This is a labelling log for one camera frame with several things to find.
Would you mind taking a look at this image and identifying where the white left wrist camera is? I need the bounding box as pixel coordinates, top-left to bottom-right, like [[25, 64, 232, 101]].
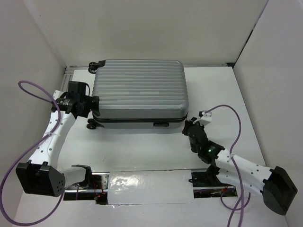
[[51, 90, 65, 104]]

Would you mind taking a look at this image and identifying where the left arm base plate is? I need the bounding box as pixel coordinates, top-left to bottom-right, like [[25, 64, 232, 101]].
[[63, 172, 109, 205]]

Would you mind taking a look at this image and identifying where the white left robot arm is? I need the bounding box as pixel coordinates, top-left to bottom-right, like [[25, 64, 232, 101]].
[[16, 81, 99, 197]]

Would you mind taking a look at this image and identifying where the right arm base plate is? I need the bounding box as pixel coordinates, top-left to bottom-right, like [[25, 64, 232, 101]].
[[189, 171, 237, 199]]

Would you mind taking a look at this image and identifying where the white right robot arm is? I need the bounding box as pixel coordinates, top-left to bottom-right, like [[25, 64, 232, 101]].
[[182, 117, 298, 216]]

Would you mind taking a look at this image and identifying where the dark grey hardshell suitcase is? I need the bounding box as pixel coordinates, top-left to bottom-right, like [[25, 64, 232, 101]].
[[87, 60, 189, 130]]

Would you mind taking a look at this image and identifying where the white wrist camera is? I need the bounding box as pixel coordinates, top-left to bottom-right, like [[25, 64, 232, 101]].
[[51, 90, 65, 104], [197, 111, 212, 126]]

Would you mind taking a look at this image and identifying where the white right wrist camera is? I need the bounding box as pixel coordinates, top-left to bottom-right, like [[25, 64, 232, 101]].
[[197, 111, 212, 126]]

